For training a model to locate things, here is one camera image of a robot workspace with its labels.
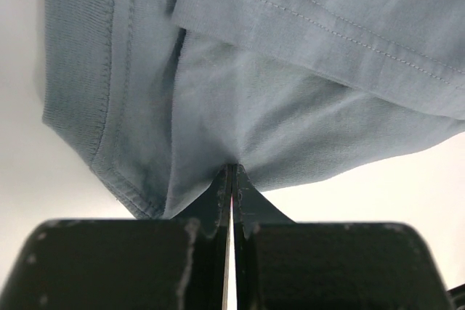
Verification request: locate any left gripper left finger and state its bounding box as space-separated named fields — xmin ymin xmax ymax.
xmin=1 ymin=166 xmax=232 ymax=309

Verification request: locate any grey t shirt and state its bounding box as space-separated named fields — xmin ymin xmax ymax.
xmin=43 ymin=0 xmax=464 ymax=219

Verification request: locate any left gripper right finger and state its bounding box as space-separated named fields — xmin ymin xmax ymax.
xmin=232 ymin=165 xmax=454 ymax=309

